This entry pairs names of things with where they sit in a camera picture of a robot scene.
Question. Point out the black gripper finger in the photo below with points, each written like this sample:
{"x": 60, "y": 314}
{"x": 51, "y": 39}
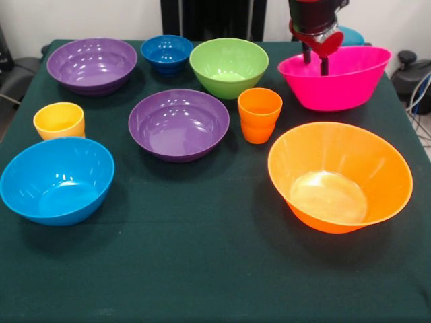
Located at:
{"x": 308, "y": 54}
{"x": 324, "y": 65}

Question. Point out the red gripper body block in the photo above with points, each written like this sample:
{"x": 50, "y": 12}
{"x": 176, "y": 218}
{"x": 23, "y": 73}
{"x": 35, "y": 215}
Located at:
{"x": 331, "y": 45}

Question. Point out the light blue plastic cup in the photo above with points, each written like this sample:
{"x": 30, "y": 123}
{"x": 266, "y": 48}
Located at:
{"x": 353, "y": 37}

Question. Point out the pink plastic bowl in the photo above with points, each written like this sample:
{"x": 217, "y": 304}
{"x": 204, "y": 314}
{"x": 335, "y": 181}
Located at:
{"x": 336, "y": 91}

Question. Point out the orange plastic bowl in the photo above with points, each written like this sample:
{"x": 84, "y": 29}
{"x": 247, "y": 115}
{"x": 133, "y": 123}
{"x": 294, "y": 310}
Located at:
{"x": 336, "y": 158}

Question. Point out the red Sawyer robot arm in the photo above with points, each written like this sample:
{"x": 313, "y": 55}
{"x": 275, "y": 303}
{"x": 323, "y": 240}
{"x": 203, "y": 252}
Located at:
{"x": 313, "y": 15}

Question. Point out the green plastic bowl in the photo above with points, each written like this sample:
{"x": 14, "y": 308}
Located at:
{"x": 229, "y": 60}

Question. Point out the orange plastic cup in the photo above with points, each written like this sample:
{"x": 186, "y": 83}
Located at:
{"x": 259, "y": 124}

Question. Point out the small dark blue bowl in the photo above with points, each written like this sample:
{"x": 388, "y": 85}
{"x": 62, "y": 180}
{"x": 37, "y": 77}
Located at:
{"x": 166, "y": 57}

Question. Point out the purple plastic bowl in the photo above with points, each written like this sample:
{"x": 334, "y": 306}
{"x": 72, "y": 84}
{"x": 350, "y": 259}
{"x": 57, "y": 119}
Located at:
{"x": 91, "y": 70}
{"x": 178, "y": 128}

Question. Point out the dark green table cloth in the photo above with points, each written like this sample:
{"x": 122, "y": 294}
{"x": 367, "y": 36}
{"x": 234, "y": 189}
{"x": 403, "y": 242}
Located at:
{"x": 202, "y": 252}

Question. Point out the yellow plastic cup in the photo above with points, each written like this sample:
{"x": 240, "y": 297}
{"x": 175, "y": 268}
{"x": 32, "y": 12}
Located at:
{"x": 59, "y": 121}

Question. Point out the light blue plastic bowl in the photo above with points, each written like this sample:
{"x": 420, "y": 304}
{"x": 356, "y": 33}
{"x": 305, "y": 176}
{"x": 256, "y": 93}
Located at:
{"x": 57, "y": 181}

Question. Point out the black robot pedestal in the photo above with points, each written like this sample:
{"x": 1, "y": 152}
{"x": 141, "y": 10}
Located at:
{"x": 215, "y": 17}

